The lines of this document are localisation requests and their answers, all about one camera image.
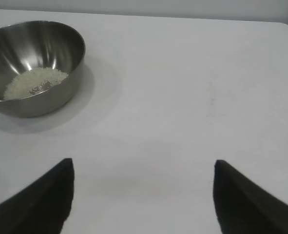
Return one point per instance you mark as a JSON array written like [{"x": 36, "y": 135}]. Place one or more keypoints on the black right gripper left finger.
[{"x": 36, "y": 202}]

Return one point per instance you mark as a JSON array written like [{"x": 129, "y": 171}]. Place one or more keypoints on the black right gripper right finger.
[{"x": 246, "y": 207}]

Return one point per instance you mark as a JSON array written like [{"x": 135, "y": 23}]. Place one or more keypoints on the white rice grains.
[{"x": 34, "y": 83}]

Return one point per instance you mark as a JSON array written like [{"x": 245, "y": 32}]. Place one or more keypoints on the stainless steel mixing bowl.
[{"x": 68, "y": 73}]

